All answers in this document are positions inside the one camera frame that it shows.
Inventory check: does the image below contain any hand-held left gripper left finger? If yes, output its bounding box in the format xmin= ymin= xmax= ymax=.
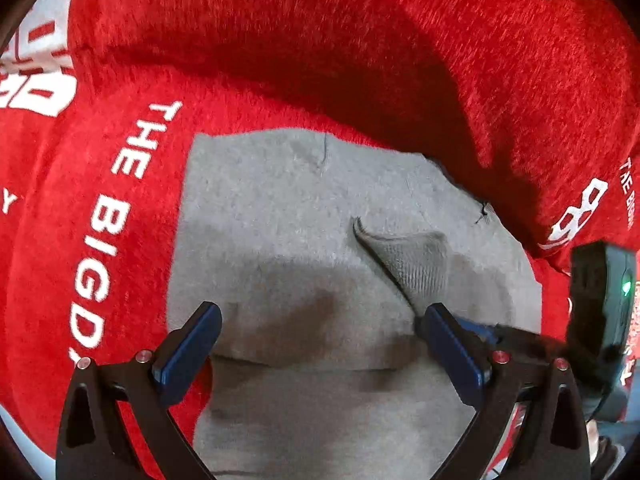
xmin=56 ymin=301 xmax=223 ymax=480

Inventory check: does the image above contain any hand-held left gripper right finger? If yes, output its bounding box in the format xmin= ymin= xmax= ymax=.
xmin=415 ymin=303 xmax=593 ymax=480

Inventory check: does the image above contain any red printed blanket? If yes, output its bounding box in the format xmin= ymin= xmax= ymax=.
xmin=0 ymin=0 xmax=640 ymax=480

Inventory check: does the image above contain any grey knit garment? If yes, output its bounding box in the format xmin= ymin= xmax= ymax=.
xmin=167 ymin=129 xmax=543 ymax=480

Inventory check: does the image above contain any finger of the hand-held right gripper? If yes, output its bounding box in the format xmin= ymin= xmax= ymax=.
xmin=462 ymin=317 xmax=573 ymax=357

